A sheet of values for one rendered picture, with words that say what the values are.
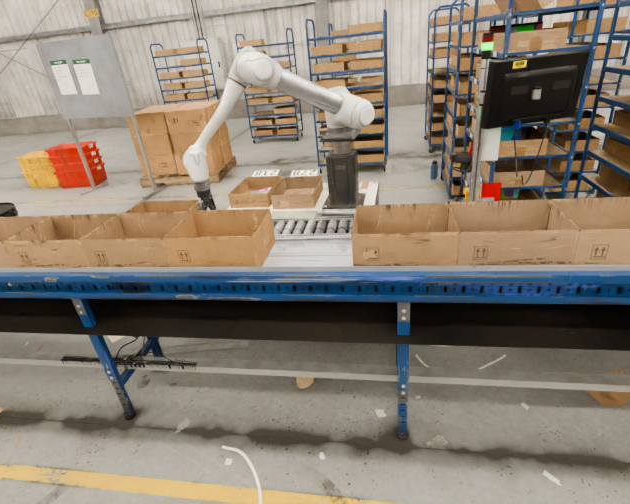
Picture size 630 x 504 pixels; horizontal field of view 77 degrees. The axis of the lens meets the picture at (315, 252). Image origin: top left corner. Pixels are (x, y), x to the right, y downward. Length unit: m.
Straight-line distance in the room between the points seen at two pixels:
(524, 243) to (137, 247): 1.51
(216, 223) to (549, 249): 1.39
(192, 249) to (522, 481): 1.68
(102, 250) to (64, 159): 5.55
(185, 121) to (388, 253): 4.93
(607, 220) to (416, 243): 0.82
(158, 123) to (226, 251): 4.82
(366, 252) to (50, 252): 1.39
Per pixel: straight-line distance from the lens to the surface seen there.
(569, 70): 2.33
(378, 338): 1.67
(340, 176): 2.52
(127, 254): 1.88
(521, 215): 1.87
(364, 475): 2.02
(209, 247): 1.68
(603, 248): 1.70
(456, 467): 2.08
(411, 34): 11.29
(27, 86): 15.35
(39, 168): 7.96
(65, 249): 2.06
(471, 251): 1.56
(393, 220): 1.79
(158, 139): 6.41
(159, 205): 2.70
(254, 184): 3.10
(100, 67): 6.17
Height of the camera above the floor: 1.70
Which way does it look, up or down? 28 degrees down
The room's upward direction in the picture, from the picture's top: 6 degrees counter-clockwise
